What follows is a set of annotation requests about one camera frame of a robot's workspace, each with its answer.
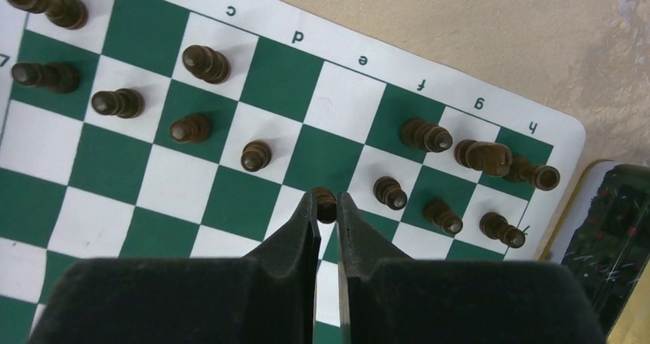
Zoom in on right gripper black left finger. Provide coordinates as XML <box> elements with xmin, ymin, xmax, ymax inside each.
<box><xmin>28</xmin><ymin>192</ymin><xmax>321</xmax><ymax>343</ymax></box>

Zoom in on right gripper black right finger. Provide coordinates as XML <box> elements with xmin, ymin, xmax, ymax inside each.
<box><xmin>337</xmin><ymin>192</ymin><xmax>606</xmax><ymax>343</ymax></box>

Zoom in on dark wooden pawn piece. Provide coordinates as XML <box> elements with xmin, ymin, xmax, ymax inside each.
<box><xmin>240</xmin><ymin>140</ymin><xmax>272</xmax><ymax>172</ymax></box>
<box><xmin>423</xmin><ymin>199</ymin><xmax>463</xmax><ymax>235</ymax></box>
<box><xmin>11</xmin><ymin>62</ymin><xmax>80</xmax><ymax>93</ymax></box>
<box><xmin>373</xmin><ymin>176</ymin><xmax>408</xmax><ymax>211</ymax></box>
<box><xmin>169</xmin><ymin>113</ymin><xmax>211</xmax><ymax>143</ymax></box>
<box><xmin>310</xmin><ymin>186</ymin><xmax>337</xmax><ymax>224</ymax></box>
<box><xmin>181</xmin><ymin>44</ymin><xmax>231</xmax><ymax>84</ymax></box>
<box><xmin>90</xmin><ymin>88</ymin><xmax>145</xmax><ymax>119</ymax></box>

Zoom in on dark wooden bishop piece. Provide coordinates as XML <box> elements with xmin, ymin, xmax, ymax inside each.
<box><xmin>399</xmin><ymin>119</ymin><xmax>453</xmax><ymax>152</ymax></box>

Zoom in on dark wooden knight piece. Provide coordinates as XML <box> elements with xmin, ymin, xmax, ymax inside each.
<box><xmin>454</xmin><ymin>139</ymin><xmax>513</xmax><ymax>177</ymax></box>

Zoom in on dark rook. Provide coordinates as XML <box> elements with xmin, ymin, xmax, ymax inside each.
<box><xmin>7</xmin><ymin>0</ymin><xmax>88</xmax><ymax>30</ymax></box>
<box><xmin>504</xmin><ymin>156</ymin><xmax>560</xmax><ymax>191</ymax></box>

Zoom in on green white chess board mat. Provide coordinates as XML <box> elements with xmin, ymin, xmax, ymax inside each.
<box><xmin>1</xmin><ymin>0</ymin><xmax>586</xmax><ymax>343</ymax></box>

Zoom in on gold tin with light pieces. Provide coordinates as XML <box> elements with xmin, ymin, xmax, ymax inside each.
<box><xmin>541</xmin><ymin>159</ymin><xmax>649</xmax><ymax>335</ymax></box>

